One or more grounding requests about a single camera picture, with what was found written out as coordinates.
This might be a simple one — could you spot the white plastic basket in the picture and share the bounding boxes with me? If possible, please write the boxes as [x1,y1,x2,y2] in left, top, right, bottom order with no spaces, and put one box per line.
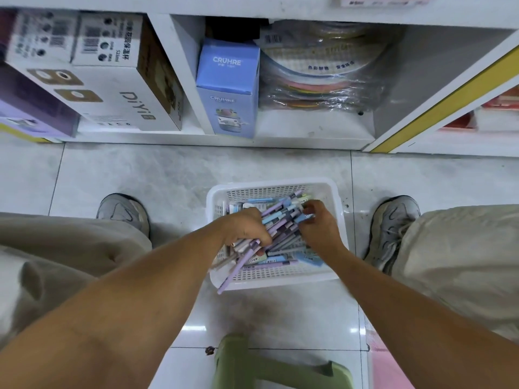
[205,177,350,291]

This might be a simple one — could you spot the person's right forearm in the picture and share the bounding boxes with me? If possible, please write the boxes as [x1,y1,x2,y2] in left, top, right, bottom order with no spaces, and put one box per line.
[324,239,519,389]

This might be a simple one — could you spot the blue small carton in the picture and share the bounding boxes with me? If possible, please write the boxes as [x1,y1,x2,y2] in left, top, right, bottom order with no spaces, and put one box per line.
[196,38,261,138]

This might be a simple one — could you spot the stack of wrapped discs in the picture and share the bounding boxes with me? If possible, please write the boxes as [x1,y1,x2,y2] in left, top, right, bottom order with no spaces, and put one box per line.
[258,22,398,110]

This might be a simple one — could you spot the green plastic stool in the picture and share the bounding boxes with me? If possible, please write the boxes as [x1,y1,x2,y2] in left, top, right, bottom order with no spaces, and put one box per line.
[212,333,355,389]

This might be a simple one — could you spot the large white cardboard box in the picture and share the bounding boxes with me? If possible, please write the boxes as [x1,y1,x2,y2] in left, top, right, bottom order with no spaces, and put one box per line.
[6,12,183,133]

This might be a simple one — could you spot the person's left forearm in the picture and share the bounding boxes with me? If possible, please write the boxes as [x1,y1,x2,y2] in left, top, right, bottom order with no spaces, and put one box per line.
[0,223,244,389]

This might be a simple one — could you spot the red floor sticker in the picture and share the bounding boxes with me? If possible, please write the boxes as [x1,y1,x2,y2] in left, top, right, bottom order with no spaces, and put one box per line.
[365,320,415,389]

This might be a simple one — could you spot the person's left hand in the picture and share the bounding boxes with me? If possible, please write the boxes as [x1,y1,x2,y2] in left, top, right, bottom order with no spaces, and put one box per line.
[221,208,274,250]

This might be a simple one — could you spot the bundle of lilac green packets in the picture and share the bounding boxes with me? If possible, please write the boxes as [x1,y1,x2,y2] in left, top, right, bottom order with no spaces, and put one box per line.
[212,190,316,295]

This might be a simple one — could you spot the white shelf with yellow trim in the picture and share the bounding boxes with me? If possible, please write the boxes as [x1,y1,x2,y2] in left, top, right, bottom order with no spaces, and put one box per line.
[0,0,519,156]

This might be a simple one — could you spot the pile of lead refill packets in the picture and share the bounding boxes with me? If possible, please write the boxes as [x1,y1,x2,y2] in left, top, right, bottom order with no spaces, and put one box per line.
[223,194,329,272]

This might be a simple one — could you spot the purple box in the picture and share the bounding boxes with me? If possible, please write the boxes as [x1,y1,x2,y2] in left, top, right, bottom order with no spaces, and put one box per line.
[0,64,81,143]

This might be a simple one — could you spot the grey sneaker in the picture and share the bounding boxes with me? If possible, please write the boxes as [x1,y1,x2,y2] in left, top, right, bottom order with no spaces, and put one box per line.
[365,196,422,272]
[96,193,152,238]

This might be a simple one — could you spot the white barcode box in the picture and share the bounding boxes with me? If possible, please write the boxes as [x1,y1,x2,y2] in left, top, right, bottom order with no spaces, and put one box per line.
[6,10,81,73]

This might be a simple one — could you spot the red white flat box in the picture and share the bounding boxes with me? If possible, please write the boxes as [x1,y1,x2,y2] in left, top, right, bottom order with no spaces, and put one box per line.
[444,86,519,133]

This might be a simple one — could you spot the person's right hand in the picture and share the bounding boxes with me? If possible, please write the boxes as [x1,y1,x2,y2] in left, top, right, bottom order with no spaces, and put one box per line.
[296,200,345,256]

